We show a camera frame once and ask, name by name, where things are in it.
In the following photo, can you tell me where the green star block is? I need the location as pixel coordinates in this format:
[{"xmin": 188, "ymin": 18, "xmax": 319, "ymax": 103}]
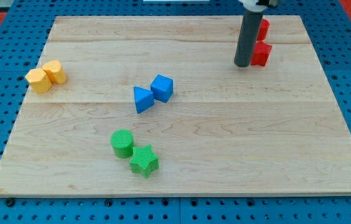
[{"xmin": 129, "ymin": 144, "xmax": 159, "ymax": 179}]

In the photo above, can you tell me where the yellow hexagon block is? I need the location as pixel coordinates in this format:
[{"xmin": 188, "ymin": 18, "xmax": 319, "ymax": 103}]
[{"xmin": 25, "ymin": 68, "xmax": 52, "ymax": 94}]

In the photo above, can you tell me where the wooden board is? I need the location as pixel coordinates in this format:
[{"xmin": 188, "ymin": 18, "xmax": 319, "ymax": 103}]
[{"xmin": 0, "ymin": 16, "xmax": 351, "ymax": 198}]

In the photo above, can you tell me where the yellow heart block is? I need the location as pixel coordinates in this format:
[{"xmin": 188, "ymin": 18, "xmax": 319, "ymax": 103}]
[{"xmin": 42, "ymin": 60, "xmax": 67, "ymax": 84}]

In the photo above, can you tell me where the red crescent block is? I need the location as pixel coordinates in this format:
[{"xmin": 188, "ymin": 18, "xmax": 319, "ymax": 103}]
[{"xmin": 257, "ymin": 19, "xmax": 270, "ymax": 41}]

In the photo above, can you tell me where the white rod mount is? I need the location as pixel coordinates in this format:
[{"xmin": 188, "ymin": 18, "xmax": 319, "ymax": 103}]
[{"xmin": 238, "ymin": 0, "xmax": 284, "ymax": 12}]

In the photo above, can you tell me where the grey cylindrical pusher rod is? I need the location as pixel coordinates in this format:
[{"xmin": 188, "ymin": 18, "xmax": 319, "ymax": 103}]
[{"xmin": 234, "ymin": 9, "xmax": 263, "ymax": 67}]

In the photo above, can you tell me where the blue cube block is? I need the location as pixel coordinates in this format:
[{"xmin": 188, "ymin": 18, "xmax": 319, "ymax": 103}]
[{"xmin": 150, "ymin": 75, "xmax": 174, "ymax": 103}]

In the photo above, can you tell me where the green cylinder block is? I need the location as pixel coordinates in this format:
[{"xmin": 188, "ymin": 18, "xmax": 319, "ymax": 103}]
[{"xmin": 110, "ymin": 129, "xmax": 134, "ymax": 159}]

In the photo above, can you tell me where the red star block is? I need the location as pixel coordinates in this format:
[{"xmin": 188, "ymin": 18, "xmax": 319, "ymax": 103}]
[{"xmin": 250, "ymin": 41, "xmax": 273, "ymax": 67}]

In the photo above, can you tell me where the blue triangular prism block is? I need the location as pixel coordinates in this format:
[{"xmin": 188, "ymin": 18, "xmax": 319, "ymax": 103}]
[{"xmin": 134, "ymin": 86, "xmax": 154, "ymax": 114}]

